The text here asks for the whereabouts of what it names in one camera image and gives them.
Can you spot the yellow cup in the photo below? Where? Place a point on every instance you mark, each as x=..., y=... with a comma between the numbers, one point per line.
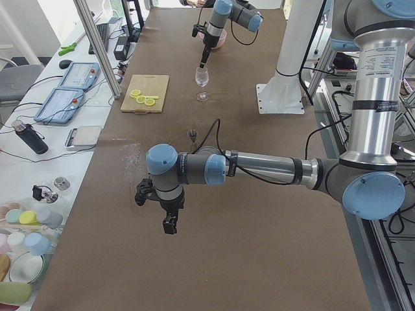
x=28, y=218

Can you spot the far blue teach pendant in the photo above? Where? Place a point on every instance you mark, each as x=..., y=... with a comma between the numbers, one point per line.
x=80, y=75

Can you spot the far lemon slice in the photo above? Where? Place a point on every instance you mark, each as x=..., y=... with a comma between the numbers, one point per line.
x=135, y=93

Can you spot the mint green cup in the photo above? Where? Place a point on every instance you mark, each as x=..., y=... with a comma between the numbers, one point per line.
x=13, y=216

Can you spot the aluminium frame post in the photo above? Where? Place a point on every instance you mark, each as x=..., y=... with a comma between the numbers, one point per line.
x=96, y=42

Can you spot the black power adapter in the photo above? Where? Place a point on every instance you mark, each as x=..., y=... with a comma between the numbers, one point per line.
x=122, y=47

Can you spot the white green rimmed bowl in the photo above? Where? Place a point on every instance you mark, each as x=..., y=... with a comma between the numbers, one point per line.
x=27, y=268

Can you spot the green handled scissors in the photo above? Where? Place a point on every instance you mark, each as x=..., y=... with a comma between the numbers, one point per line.
x=66, y=49

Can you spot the lemon slice near handle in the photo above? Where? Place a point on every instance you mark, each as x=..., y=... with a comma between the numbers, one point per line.
x=149, y=102

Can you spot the pink bowl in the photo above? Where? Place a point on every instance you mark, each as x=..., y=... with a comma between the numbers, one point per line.
x=221, y=41

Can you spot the white cup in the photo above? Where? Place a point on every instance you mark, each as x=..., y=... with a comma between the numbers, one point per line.
x=16, y=242

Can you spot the small steel weight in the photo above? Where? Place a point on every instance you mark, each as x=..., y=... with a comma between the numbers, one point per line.
x=62, y=183

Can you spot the middle lemon slice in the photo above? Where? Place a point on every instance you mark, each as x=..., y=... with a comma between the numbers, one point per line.
x=141, y=99

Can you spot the near blue teach pendant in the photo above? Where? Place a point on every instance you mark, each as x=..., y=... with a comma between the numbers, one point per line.
x=60, y=106

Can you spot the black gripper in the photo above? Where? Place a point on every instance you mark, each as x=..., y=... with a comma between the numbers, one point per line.
x=207, y=41
x=170, y=205

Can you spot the light blue cup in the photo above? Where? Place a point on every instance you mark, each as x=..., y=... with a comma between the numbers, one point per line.
x=37, y=244

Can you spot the grey blue cup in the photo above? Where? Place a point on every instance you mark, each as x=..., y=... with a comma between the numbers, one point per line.
x=49, y=218

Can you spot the steel jigger cup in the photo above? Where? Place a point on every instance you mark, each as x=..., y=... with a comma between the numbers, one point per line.
x=192, y=134

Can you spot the blue teach pendant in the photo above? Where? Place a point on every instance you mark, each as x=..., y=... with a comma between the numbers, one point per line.
x=60, y=106
x=80, y=75

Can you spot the clear wine glass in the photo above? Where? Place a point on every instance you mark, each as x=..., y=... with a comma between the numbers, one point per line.
x=202, y=79

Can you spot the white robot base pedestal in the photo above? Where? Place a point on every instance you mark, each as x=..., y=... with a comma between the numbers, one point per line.
x=282, y=93

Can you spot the green oval plate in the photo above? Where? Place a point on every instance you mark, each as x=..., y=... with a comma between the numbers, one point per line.
x=15, y=293

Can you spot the grey office chair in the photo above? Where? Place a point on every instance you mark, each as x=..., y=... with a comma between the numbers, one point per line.
x=16, y=80

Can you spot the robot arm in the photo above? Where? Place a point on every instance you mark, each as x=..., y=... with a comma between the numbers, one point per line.
x=363, y=178
x=244, y=15

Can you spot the black keyboard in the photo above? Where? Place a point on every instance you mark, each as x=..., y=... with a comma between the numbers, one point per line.
x=104, y=33

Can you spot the bamboo cutting board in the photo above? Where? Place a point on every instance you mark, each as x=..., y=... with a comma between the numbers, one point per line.
x=148, y=85

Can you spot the white kitchen scale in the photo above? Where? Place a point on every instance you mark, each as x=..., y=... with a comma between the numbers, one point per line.
x=83, y=137

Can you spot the black computer mouse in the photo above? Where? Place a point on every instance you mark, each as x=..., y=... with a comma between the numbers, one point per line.
x=64, y=64

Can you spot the black thermos bottle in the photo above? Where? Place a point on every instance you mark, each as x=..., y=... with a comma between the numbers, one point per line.
x=27, y=134

